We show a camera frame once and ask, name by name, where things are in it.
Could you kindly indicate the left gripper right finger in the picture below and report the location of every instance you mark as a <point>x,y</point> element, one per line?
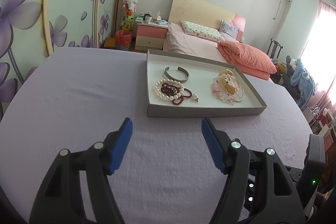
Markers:
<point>258,187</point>

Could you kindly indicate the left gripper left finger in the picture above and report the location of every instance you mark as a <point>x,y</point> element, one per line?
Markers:
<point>59,198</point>

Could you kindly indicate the thin silver bangle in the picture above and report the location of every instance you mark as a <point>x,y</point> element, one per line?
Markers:
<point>240,94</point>

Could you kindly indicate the small pearl earring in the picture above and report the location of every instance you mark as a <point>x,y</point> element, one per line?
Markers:
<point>195,97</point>

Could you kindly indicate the grey shallow jewelry tray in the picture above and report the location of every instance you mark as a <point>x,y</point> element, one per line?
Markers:
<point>202,73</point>

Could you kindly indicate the blue plush robe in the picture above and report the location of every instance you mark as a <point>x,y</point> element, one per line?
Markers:
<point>303,80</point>

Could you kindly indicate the pink curtain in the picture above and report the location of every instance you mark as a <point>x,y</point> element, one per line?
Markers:
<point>318,56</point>

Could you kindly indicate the folded coral duvet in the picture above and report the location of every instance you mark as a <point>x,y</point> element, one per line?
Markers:
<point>248,59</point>

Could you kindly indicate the dark wooden chair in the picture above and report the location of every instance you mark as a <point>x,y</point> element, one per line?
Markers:
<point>274,49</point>

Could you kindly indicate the small wooden stool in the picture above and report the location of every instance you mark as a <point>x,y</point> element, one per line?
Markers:
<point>110,43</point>

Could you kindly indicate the blue patterned pillow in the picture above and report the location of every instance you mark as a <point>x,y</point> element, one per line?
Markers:
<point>228,31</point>

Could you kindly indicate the red trash bin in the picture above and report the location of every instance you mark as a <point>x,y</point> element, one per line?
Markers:
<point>123,40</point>

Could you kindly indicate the pink white nightstand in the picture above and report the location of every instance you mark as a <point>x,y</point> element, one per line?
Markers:
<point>150,36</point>

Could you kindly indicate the green yellow plush toy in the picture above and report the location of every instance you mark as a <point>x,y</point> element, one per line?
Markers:
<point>127,23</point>

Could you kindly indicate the pink bed sheet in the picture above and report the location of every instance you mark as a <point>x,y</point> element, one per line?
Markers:
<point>177,41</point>

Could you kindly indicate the floral white pillow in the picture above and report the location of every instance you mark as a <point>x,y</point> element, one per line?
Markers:
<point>201,31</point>

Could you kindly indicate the wardrobe with flower print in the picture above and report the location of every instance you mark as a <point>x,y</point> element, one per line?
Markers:
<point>31,30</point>

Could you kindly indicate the white mug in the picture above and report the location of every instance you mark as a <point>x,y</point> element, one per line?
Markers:
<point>147,19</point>

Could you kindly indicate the cream pink headboard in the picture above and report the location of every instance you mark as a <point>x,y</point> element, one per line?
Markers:
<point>206,14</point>

